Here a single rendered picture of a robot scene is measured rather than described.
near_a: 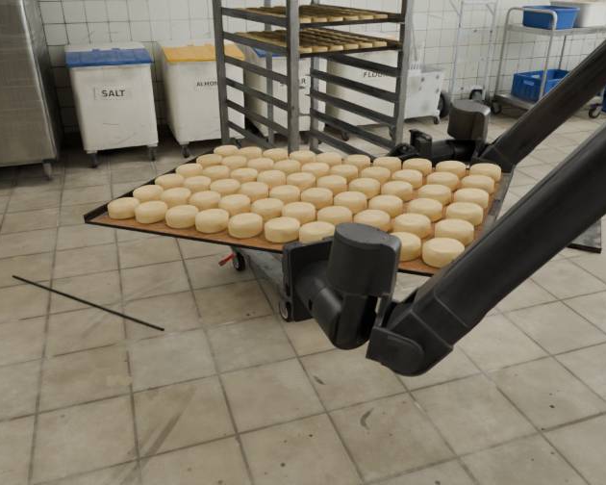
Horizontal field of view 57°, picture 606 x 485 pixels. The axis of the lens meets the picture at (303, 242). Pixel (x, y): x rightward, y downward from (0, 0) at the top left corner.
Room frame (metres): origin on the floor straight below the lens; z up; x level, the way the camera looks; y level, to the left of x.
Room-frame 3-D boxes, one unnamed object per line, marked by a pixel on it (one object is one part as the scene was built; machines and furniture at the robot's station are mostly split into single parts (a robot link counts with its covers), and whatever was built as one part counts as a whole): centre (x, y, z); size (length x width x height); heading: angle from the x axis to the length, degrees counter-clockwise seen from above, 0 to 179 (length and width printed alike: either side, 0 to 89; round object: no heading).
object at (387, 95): (2.33, -0.18, 0.87); 0.64 x 0.03 x 0.03; 30
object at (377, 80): (4.73, -0.47, 0.38); 0.64 x 0.54 x 0.77; 16
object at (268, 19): (2.14, 0.16, 1.14); 0.64 x 0.03 x 0.03; 30
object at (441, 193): (0.81, -0.20, 1.00); 0.05 x 0.05 x 0.02
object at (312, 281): (0.56, -0.02, 0.98); 0.07 x 0.07 x 0.10; 20
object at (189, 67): (4.31, 0.76, 0.38); 0.64 x 0.54 x 0.77; 20
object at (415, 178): (0.89, -0.17, 1.00); 0.05 x 0.05 x 0.02
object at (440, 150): (1.05, -0.25, 0.98); 0.07 x 0.07 x 0.10; 20
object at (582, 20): (5.30, -2.42, 0.89); 0.44 x 0.36 x 0.20; 27
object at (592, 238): (2.85, -1.44, 0.01); 0.60 x 0.40 x 0.03; 155
